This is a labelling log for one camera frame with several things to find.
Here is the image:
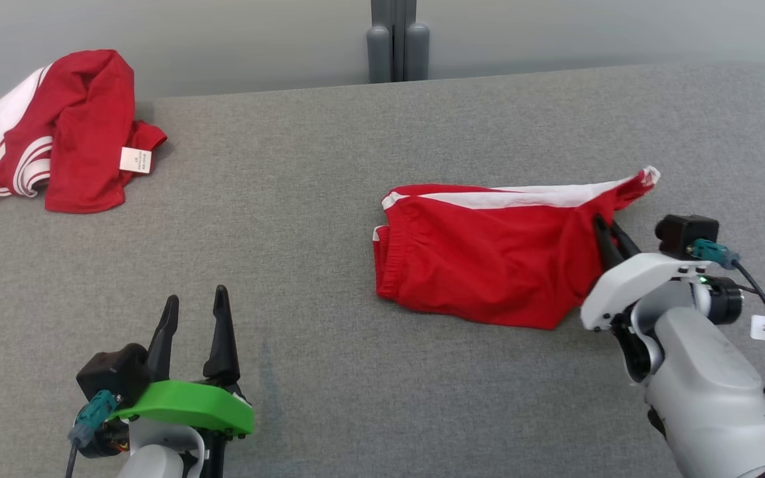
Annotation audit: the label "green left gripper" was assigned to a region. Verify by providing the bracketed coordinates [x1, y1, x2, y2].
[109, 285, 255, 436]

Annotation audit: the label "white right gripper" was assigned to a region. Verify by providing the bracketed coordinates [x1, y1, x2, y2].
[580, 214, 712, 331]

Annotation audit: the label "red white sports shorts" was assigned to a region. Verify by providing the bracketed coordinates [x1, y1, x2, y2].
[373, 166, 661, 331]

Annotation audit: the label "red white jersey shirt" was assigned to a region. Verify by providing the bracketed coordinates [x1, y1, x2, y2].
[0, 49, 168, 214]

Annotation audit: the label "right camera cable teal plug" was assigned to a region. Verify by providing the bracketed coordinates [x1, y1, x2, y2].
[687, 240, 765, 445]

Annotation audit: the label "camera cable teal plug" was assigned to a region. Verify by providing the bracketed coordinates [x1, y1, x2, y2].
[64, 390, 118, 478]
[687, 240, 765, 445]

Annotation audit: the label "left camera cable teal plug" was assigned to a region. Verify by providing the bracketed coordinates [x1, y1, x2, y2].
[64, 390, 118, 478]

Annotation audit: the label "grey partition post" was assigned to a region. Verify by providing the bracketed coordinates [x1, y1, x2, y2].
[366, 0, 430, 84]

